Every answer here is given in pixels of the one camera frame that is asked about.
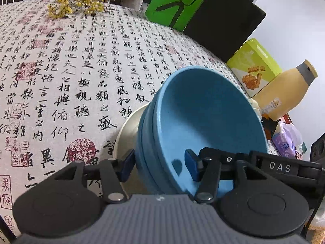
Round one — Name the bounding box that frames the cream plate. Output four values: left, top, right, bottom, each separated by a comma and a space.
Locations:
113, 104, 153, 194

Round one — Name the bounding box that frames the purple tissue pack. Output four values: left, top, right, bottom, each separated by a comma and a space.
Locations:
272, 122, 304, 158

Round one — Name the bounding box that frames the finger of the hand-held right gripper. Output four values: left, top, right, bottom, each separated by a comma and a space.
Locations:
198, 147, 250, 166

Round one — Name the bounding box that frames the yellow-green snack box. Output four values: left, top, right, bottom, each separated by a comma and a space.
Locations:
226, 38, 283, 98

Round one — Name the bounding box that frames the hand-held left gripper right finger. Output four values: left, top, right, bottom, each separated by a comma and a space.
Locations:
184, 149, 267, 205

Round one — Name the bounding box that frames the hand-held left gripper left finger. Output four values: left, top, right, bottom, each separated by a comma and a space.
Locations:
52, 149, 135, 204

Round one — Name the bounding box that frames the black and orange pouch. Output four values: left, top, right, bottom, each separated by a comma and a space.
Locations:
260, 113, 278, 139

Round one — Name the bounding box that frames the calligraphy printed tablecloth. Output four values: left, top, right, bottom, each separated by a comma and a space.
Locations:
0, 0, 254, 237

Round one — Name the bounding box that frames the yellow bottle with grey cap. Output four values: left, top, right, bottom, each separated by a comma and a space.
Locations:
250, 59, 319, 121

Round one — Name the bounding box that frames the green paper bag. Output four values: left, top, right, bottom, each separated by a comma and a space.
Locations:
145, 0, 213, 31

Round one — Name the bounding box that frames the black paper bag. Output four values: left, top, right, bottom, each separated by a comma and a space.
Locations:
183, 0, 267, 63

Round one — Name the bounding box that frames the white cloth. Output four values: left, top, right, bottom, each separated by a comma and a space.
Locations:
247, 98, 262, 119

